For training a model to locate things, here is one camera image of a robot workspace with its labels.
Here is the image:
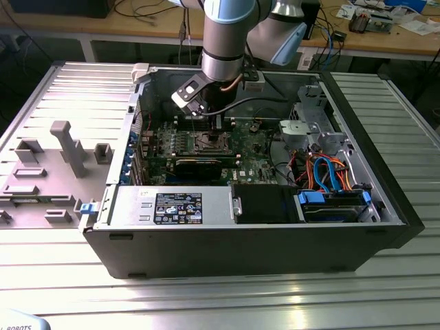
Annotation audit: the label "black plastic shroud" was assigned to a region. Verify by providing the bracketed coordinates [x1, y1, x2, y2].
[232, 184, 297, 225]

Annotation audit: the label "orange wire bundle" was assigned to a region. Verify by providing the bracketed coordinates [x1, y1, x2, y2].
[291, 151, 355, 192]

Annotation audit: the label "CPU cooler heatsink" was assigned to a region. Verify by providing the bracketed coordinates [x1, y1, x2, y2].
[349, 10, 371, 34]

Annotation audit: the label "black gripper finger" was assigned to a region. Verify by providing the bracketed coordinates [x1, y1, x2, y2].
[210, 113, 223, 140]

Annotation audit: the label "silver CPU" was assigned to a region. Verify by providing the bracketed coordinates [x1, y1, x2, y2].
[201, 135, 221, 151]

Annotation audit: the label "metal socket cover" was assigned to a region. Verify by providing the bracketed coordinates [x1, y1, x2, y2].
[195, 131, 228, 153]

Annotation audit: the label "black equipment box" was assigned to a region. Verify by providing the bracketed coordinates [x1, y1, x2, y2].
[10, 0, 111, 19]

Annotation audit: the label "red wire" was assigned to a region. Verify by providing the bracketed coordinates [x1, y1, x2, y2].
[134, 110, 154, 134]

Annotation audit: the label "thin black wire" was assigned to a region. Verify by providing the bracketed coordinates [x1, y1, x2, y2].
[253, 107, 280, 122]

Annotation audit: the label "silver power supply unit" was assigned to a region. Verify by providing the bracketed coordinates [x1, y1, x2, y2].
[109, 185, 238, 228]

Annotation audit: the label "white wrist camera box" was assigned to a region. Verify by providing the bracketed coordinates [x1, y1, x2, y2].
[241, 61, 265, 91]
[170, 74, 207, 120]

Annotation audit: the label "green motherboard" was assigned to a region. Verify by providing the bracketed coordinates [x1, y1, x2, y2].
[142, 118, 276, 188]

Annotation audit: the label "black graphics card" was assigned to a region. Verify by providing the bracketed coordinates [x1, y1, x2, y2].
[146, 155, 241, 182]

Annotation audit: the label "blue plastic latch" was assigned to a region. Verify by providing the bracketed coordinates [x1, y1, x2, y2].
[79, 202, 100, 217]

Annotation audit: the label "silver hardware box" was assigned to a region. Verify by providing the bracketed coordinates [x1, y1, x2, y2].
[369, 13, 395, 34]

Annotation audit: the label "blue box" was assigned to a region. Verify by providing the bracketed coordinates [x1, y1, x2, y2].
[384, 0, 427, 11]

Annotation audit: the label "RAM slot black clips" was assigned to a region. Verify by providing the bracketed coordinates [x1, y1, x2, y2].
[177, 125, 239, 132]
[175, 119, 237, 125]

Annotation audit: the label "silver drive bracket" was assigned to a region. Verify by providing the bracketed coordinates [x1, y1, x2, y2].
[278, 119, 322, 152]

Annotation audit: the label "black camera cable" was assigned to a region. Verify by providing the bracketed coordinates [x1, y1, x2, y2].
[201, 95, 289, 115]

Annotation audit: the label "RAM slot white clips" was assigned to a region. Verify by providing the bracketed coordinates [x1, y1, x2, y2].
[175, 122, 238, 128]
[174, 115, 237, 122]

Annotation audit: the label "wooden desk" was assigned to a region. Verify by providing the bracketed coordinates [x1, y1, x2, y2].
[0, 0, 440, 63]

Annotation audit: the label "CPU socket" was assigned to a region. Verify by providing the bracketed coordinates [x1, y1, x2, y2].
[192, 129, 230, 155]

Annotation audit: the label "hard disk in blue carrier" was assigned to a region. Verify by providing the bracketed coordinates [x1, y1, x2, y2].
[298, 190, 373, 223]

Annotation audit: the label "grey parts rack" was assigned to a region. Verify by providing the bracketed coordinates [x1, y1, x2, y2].
[0, 120, 114, 230]

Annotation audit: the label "black PC case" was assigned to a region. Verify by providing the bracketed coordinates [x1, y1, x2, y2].
[78, 63, 426, 280]

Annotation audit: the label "pale grey case handle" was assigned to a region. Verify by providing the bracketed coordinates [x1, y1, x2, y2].
[131, 63, 151, 85]

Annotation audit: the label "blue flat wire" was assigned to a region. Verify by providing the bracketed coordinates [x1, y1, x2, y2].
[313, 155, 341, 194]

